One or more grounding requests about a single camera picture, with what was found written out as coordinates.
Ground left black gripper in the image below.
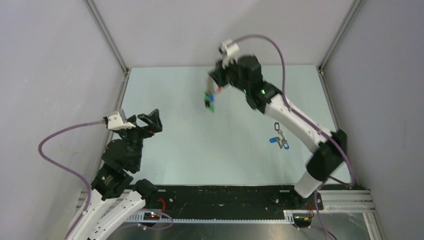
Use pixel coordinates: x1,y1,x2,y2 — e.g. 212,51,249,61
118,108,163,169

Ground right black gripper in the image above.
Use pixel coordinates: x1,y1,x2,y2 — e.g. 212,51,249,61
208,55,250,94

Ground green key tag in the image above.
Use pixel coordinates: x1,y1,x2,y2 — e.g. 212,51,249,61
204,91,215,113

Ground removed keys with tags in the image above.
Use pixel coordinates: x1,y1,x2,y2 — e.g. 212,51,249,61
269,122,290,150

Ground red-handled key organizer with rings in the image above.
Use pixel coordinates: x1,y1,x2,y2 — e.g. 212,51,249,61
205,77,222,96

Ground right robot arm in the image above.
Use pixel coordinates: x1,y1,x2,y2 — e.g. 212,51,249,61
208,55,347,209

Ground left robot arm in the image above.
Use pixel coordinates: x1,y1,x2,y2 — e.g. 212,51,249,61
65,108,163,240

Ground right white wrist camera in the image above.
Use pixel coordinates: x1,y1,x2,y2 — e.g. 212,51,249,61
218,39,240,69

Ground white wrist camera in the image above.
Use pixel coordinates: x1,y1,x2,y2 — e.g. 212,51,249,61
218,39,240,69
103,108,136,131

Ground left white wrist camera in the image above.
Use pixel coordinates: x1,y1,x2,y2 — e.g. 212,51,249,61
103,108,136,131

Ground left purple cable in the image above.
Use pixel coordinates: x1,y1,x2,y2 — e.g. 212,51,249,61
38,120,110,240

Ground left aluminium frame post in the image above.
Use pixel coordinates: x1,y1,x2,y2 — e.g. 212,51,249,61
83,0,129,76

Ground aluminium frame post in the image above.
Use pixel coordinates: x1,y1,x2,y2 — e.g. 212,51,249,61
318,0,365,76
83,0,129,76

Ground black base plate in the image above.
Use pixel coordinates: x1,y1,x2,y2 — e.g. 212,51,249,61
145,185,324,217

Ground right aluminium frame post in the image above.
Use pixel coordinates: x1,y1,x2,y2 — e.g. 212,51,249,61
318,0,365,76

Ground grey cable duct rail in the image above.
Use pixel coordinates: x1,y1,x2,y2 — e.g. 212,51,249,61
124,211,295,224

